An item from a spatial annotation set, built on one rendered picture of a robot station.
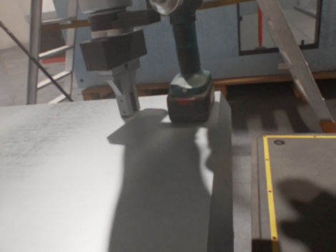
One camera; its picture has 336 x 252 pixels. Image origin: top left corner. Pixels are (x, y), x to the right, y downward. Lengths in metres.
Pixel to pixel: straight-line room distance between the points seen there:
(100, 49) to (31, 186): 0.23
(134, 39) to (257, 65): 1.92
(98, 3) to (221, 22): 1.90
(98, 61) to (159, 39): 1.99
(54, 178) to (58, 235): 0.11
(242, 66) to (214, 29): 0.38
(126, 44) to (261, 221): 0.52
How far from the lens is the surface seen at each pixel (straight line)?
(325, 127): 1.80
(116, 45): 0.48
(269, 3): 1.62
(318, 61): 2.44
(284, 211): 0.78
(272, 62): 2.38
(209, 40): 2.35
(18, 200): 0.39
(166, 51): 2.44
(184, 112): 0.45
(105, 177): 0.36
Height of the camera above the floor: 0.84
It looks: 23 degrees down
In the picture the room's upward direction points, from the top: 9 degrees counter-clockwise
